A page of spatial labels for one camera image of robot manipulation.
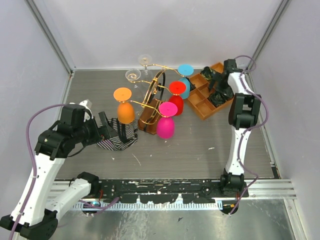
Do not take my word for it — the white slotted cable duct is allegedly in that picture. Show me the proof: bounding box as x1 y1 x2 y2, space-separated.
72 201 223 212

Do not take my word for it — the clear wine glass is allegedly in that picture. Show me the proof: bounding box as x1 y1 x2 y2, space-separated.
138 54 153 82
125 68 142 88

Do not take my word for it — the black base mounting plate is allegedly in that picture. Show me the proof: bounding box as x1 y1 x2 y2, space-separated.
88 178 249 204

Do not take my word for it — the dark fabric roll right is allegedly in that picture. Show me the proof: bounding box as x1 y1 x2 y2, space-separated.
208 91 229 108

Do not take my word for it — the gold wire wine glass rack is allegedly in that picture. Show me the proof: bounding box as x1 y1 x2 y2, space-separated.
129 64 183 135

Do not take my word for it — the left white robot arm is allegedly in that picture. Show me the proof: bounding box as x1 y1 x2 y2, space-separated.
0 101 117 240

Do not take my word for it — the wooden compartment tray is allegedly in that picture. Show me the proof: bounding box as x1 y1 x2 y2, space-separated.
186 62 234 120

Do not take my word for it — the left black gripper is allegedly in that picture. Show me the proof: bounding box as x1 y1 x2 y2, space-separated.
74 111 118 146

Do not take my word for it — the dark fabric roll back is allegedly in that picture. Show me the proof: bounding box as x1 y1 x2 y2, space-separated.
200 66 216 81

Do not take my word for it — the orange wine glass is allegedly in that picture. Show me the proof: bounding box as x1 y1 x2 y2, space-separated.
113 87 135 124

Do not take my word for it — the red wine glass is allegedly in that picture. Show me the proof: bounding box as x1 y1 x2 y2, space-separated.
168 81 187 116

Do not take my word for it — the blue wine glass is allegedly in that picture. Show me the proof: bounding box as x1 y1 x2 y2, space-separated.
177 64 194 100

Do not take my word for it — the pink wine glass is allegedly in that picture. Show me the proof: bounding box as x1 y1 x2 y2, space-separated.
156 101 178 139

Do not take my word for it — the striped black white cloth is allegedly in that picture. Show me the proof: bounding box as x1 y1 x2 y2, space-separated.
96 118 138 151

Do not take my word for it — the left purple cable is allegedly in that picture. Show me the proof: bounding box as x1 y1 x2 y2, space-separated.
8 103 68 240

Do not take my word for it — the dark fabric roll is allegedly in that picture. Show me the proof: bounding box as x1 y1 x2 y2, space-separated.
200 66 216 81
208 91 229 108

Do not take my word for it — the clear wine glass front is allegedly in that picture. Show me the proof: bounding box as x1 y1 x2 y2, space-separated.
125 68 142 88

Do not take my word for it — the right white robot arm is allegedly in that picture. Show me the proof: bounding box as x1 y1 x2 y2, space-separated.
219 59 261 197

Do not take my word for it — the clear wine glass back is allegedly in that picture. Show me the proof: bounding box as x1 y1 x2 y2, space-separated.
138 54 153 82

